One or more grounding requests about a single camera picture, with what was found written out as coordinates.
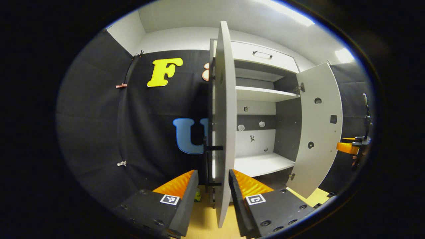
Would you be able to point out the yellow plush toy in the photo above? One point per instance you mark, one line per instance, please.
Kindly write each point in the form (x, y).
(197, 196)

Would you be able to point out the double-door shoe cabinet frame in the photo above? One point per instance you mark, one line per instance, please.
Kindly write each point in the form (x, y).
(288, 126)

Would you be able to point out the beige cabinet drawer front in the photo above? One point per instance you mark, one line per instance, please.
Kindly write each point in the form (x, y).
(282, 61)

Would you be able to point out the beige shoe cabinet door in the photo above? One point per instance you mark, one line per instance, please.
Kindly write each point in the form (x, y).
(318, 132)
(225, 116)

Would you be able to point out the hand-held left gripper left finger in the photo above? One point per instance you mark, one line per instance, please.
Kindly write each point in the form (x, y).
(187, 205)

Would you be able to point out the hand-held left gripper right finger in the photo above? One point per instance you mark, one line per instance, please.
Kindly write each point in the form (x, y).
(239, 205)

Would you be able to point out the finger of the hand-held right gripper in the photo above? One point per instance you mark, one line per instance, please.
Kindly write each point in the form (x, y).
(347, 148)
(362, 139)

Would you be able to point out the small ceiling light panel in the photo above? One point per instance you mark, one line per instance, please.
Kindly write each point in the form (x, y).
(344, 55)

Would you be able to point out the long ceiling light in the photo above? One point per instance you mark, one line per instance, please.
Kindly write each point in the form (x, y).
(292, 11)

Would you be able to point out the pink clip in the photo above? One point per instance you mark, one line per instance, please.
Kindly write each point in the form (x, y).
(121, 85)

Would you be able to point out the black backdrop cloth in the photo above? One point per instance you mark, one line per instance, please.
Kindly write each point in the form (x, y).
(99, 116)

